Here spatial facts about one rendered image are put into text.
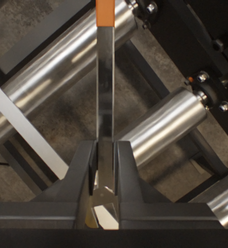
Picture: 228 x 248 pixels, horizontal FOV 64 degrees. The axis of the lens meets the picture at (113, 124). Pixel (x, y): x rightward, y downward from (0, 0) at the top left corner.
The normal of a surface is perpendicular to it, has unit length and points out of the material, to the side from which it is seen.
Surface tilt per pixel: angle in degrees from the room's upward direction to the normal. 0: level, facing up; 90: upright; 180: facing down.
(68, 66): 31
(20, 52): 0
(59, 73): 25
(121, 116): 0
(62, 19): 0
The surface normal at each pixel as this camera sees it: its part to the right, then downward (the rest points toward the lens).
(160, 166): -0.04, 0.10
